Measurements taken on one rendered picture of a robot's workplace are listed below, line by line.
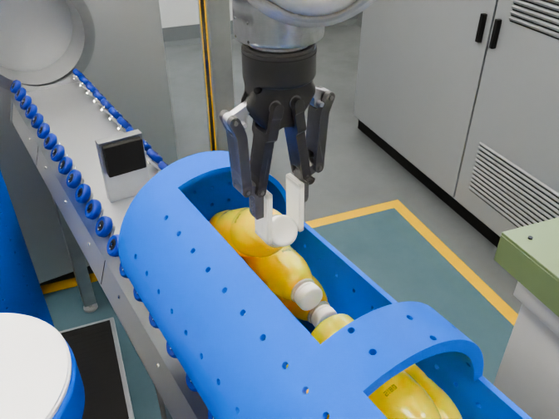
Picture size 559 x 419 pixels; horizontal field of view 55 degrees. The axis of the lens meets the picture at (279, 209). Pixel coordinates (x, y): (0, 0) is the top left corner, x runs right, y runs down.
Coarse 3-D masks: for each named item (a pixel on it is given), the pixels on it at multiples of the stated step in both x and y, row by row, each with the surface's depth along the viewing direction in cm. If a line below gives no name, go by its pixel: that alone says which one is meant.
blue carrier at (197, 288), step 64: (192, 192) 86; (128, 256) 79; (192, 256) 68; (320, 256) 87; (192, 320) 64; (256, 320) 58; (384, 320) 54; (256, 384) 55; (320, 384) 51; (448, 384) 68
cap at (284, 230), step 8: (280, 216) 66; (288, 216) 66; (272, 224) 65; (280, 224) 65; (288, 224) 66; (296, 224) 66; (272, 232) 65; (280, 232) 65; (288, 232) 66; (296, 232) 66; (272, 240) 65; (280, 240) 65; (288, 240) 66
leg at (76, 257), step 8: (56, 208) 195; (64, 224) 198; (64, 232) 200; (72, 240) 204; (72, 248) 205; (80, 248) 207; (72, 256) 207; (80, 256) 209; (72, 264) 209; (80, 264) 211; (80, 272) 212; (80, 280) 214; (88, 280) 216; (80, 288) 216; (88, 288) 218; (88, 296) 220; (88, 304) 222; (96, 304) 227; (88, 312) 224
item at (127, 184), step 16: (96, 144) 118; (112, 144) 118; (128, 144) 119; (112, 160) 119; (128, 160) 121; (144, 160) 124; (112, 176) 121; (128, 176) 125; (144, 176) 127; (112, 192) 125; (128, 192) 127
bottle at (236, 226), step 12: (216, 216) 79; (228, 216) 75; (240, 216) 70; (252, 216) 68; (216, 228) 77; (228, 228) 73; (240, 228) 69; (252, 228) 68; (228, 240) 73; (240, 240) 70; (252, 240) 68; (240, 252) 73; (252, 252) 69; (264, 252) 69; (276, 252) 70
